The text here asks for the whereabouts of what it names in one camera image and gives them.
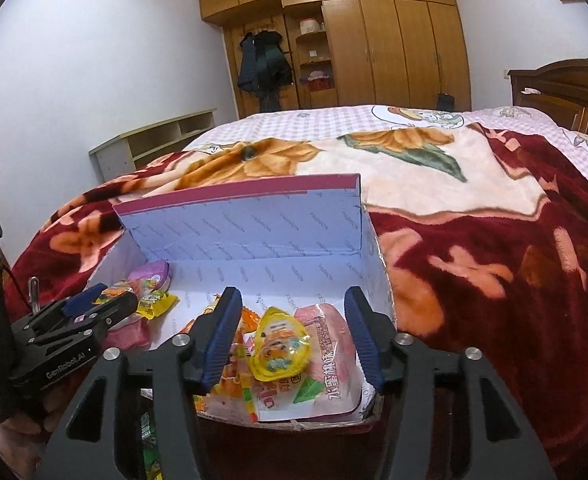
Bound white pink drink pouch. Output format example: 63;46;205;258
103;313;151;351

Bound yellow green candy packet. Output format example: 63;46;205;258
136;290;179;321

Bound orange snack packet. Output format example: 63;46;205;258
194;307;259;424

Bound purple candy tin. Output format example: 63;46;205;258
128;260;171;294

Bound pink peach jelly pouch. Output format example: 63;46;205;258
245;304;363;422

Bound yellow jelly cup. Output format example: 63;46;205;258
248;307;311;382

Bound colourful gummy candy packet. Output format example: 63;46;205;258
93;280;146;306

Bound left hand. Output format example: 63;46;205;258
0;388;73;479

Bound metal binder clip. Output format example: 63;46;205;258
28;276;41;315

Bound pink cardboard box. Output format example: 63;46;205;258
90;174;395;430

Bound red floral plush blanket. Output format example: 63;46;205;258
6;119;588;479

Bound grey low shelf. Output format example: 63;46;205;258
88;108;216;182

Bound wooden headboard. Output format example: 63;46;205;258
508;58;588;135

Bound dark hanging jackets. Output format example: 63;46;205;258
236;30;293;113

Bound wooden wardrobe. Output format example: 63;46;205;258
199;0;472;112

